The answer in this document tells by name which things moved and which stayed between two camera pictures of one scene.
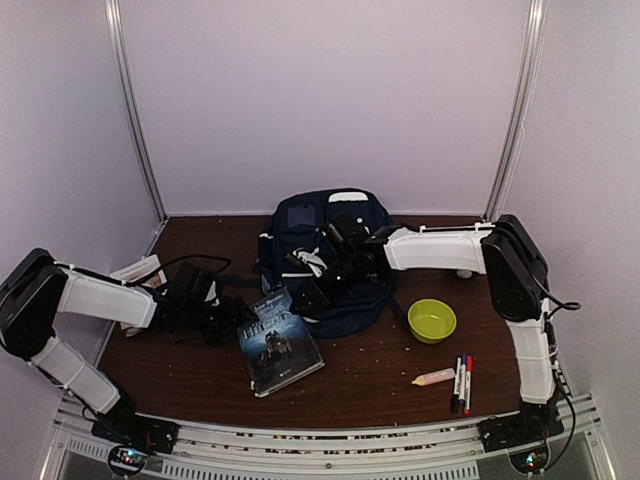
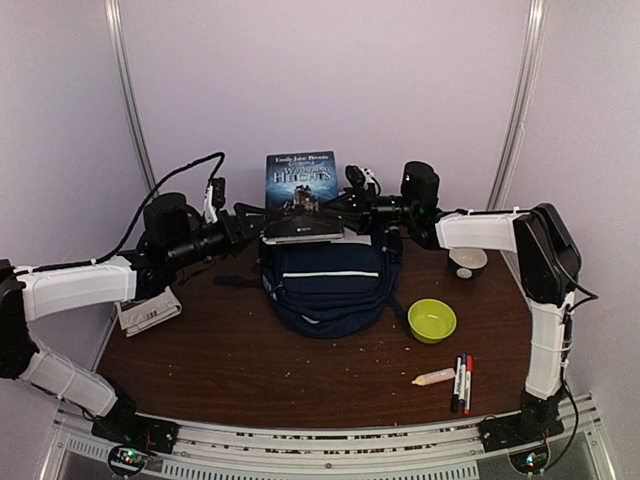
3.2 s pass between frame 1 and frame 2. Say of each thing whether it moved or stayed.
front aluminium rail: stayed
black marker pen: stayed
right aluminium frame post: stayed
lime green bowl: stayed
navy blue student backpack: stayed
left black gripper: moved
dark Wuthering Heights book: moved
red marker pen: stayed
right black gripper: moved
